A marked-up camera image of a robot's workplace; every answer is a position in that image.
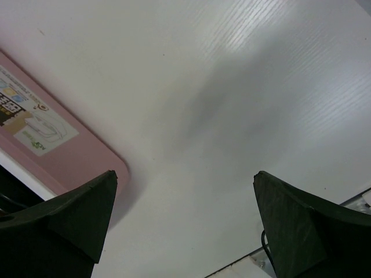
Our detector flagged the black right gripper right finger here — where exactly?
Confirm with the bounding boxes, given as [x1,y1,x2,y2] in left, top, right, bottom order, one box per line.
[253,171,370,277]

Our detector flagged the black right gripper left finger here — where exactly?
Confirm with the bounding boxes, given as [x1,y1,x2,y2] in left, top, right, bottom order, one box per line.
[1,170,117,277]

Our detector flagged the product label sticker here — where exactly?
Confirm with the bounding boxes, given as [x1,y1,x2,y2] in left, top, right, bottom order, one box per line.
[1,66,79,156]

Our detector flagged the black thin cable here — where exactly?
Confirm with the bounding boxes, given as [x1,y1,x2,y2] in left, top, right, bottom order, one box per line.
[260,230,276,269]

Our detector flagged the white pink dish rack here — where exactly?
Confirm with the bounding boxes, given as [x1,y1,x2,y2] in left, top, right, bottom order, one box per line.
[1,54,130,196]

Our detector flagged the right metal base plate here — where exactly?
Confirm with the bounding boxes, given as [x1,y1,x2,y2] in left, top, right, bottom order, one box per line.
[208,188,370,277]

